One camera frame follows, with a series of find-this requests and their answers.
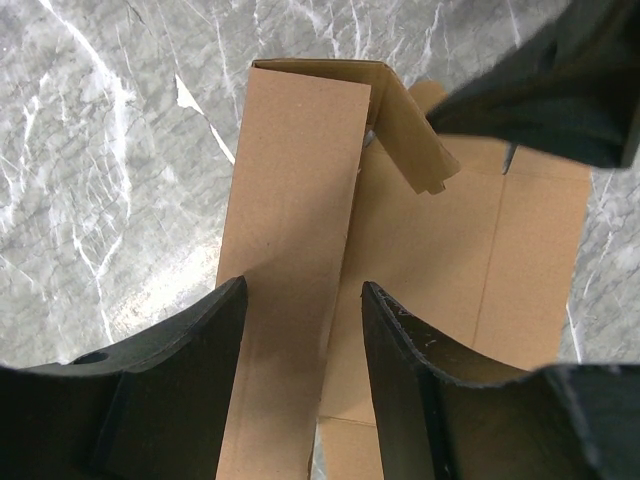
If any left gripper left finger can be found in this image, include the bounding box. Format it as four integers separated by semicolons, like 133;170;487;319
1;277;248;479

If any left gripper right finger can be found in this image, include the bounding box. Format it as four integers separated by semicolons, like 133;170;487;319
361;282;639;479

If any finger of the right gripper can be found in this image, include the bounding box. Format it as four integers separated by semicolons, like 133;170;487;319
426;1;639;169

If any brown cardboard box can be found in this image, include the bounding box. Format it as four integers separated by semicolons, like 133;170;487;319
217;59;590;479

